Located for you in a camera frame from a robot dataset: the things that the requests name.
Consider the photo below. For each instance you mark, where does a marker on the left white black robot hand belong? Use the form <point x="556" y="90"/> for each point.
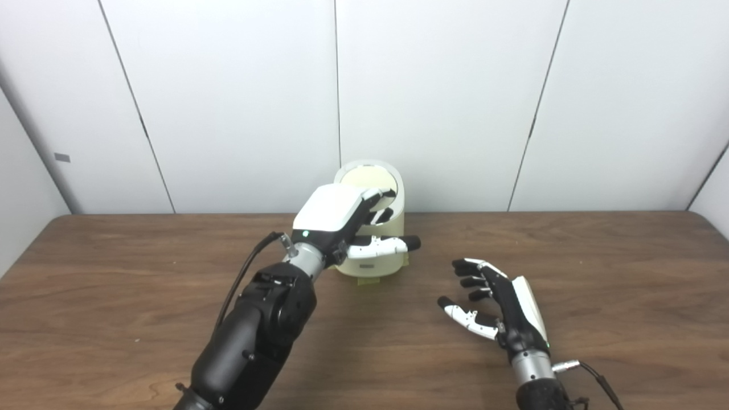
<point x="330" y="210"/>

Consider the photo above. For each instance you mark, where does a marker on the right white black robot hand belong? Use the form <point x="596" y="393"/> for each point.
<point x="518" y="319"/>

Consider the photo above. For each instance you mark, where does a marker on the round cream bin lid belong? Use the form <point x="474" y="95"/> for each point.
<point x="364" y="176"/>

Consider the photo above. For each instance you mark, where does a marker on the cream-colored bin body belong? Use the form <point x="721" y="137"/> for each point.
<point x="398" y="219"/>

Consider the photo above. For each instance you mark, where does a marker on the yellow-green tape piece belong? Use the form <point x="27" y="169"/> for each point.
<point x="368" y="281"/>

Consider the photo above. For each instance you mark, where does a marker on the small grey wall label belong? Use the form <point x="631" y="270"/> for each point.
<point x="62" y="158"/>

